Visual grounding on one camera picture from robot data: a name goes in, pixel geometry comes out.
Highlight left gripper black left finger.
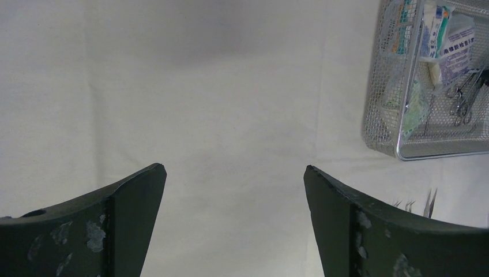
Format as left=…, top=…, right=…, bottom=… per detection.
left=1, top=163, right=167, bottom=276

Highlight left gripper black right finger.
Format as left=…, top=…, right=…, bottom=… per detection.
left=303, top=165, right=488, bottom=276

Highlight clear pouch green item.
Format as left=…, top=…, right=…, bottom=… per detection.
left=401, top=78, right=430, bottom=141

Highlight wire mesh instrument tray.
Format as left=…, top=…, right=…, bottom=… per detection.
left=363, top=1, right=488, bottom=160

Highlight steel surgical scissors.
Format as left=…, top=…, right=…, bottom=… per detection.
left=447, top=67, right=488, bottom=127

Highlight beige surgical wrap cloth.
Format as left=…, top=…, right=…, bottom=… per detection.
left=1, top=1, right=488, bottom=276

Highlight pink suture packet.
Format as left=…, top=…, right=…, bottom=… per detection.
left=428, top=14, right=475, bottom=95

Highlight green suture packet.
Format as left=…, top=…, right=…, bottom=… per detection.
left=419, top=1, right=453, bottom=62

